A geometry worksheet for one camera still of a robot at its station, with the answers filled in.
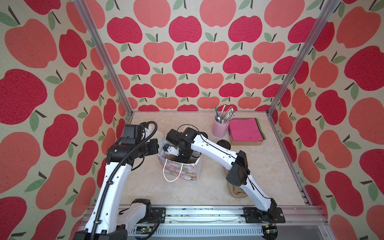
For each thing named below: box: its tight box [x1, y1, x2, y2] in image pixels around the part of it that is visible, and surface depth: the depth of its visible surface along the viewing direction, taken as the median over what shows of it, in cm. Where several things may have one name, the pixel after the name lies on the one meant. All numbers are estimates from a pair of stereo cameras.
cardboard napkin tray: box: [228, 117, 263, 146], surface depth 103 cm
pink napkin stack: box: [228, 118, 267, 142], surface depth 108 cm
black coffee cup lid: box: [216, 139, 231, 150], surface depth 90 cm
